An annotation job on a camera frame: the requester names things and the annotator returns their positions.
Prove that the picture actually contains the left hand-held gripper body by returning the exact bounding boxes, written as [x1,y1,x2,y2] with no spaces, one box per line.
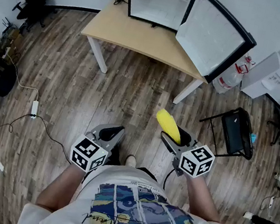
[67,126,116,176]

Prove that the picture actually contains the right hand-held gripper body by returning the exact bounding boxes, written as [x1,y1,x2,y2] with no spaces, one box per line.
[162,135,217,182]

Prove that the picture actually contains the yellow banana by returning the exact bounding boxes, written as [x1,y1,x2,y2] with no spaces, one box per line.
[152,108,186,145]

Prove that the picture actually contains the black mini fridge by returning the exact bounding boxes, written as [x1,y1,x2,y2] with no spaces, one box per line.
[112,0,265,91]

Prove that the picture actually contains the person's left forearm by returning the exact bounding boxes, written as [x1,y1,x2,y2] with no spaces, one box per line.
[35,157,88,217]

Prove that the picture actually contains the person's right forearm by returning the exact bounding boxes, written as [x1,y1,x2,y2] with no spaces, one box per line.
[179,170,228,224]

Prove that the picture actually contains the person's black trousers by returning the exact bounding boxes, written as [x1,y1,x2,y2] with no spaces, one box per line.
[104,143,163,182]

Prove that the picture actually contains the person's white shoe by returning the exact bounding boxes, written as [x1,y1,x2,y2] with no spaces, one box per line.
[124,154,138,169]

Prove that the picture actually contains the black folding chair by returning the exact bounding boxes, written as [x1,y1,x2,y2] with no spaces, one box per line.
[193,101,261,163]

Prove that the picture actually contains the light wooden table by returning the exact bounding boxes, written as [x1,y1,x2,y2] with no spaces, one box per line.
[71,0,222,109]

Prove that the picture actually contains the white water dispenser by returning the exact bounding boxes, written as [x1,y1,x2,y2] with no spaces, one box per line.
[239,46,280,104]

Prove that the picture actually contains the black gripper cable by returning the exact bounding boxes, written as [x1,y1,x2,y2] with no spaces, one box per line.
[162,167,181,193]

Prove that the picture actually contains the black floor cable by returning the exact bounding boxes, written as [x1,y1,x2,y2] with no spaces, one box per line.
[0,108,79,164]

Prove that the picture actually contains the white power cable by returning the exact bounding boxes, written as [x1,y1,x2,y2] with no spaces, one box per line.
[0,51,45,104]

